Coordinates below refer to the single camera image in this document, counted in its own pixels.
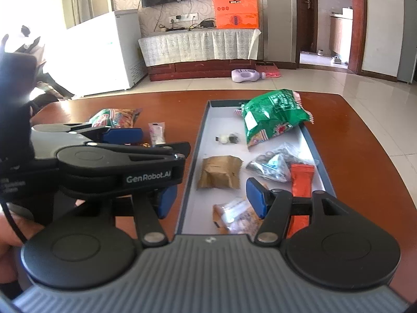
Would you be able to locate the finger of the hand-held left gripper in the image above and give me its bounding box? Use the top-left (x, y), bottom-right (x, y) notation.
top-left (85, 141), bottom-right (192, 170)
top-left (63, 122), bottom-right (144, 146)

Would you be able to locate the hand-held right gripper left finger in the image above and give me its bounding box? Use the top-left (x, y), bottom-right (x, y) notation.
top-left (59, 185), bottom-right (179, 248)

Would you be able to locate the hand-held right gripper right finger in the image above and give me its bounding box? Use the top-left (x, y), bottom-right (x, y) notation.
top-left (246, 177), bottom-right (338, 246)

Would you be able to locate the small pink white packet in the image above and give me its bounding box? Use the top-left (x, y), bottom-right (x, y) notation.
top-left (148, 122), bottom-right (167, 147)

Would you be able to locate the green prawn cracker bag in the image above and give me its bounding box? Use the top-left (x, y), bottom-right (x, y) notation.
top-left (89, 108), bottom-right (144, 128)

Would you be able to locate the beige nut cake packet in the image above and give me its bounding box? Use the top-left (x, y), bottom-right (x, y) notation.
top-left (212, 197), bottom-right (264, 235)

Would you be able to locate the clear seed packet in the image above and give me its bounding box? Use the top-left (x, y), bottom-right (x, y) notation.
top-left (246, 143), bottom-right (320, 183)

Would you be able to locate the gold brown snack packet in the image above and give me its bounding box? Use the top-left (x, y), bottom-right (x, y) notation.
top-left (196, 155), bottom-right (244, 190)

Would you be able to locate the orange snack bar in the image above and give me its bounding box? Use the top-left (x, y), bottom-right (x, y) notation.
top-left (287, 164), bottom-right (316, 235)

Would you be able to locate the grey box with white inside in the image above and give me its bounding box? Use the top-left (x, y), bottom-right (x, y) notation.
top-left (174, 99), bottom-right (336, 235)

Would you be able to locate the large green snack bag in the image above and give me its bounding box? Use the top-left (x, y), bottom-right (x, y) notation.
top-left (233, 89), bottom-right (315, 151)

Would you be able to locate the person's left hand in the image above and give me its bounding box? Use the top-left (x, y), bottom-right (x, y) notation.
top-left (0, 202), bottom-right (44, 268)

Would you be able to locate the chair with dark clothes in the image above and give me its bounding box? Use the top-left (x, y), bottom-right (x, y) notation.
top-left (0, 24), bottom-right (77, 105)

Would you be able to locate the white chest freezer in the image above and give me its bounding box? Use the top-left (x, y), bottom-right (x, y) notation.
top-left (44, 10), bottom-right (147, 97)

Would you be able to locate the dark wooden television cabinet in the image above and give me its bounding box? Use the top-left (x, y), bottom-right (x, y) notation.
top-left (148, 58), bottom-right (261, 82)

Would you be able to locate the white lace cabinet cloth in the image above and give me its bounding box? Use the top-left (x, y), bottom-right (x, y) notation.
top-left (138, 28), bottom-right (262, 67)

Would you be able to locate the purple detergent bottle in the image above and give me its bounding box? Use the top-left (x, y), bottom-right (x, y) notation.
top-left (231, 68), bottom-right (267, 83)

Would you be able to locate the orange cardboard box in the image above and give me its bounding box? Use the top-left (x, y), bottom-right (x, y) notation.
top-left (212, 0), bottom-right (260, 30)

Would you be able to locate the wooden kitchen cabinet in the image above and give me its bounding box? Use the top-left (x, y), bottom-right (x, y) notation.
top-left (330, 12), bottom-right (354, 57)

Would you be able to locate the dark wooden door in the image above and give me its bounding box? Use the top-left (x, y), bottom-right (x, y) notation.
top-left (300, 0), bottom-right (318, 53)

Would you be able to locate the grey refrigerator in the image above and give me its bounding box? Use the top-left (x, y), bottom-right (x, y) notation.
top-left (397, 0), bottom-right (417, 83)

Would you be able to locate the black cable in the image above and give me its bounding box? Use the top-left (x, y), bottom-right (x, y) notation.
top-left (0, 199), bottom-right (28, 245)

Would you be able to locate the white wall power outlet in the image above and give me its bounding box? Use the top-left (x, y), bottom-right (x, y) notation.
top-left (169, 13), bottom-right (198, 23)

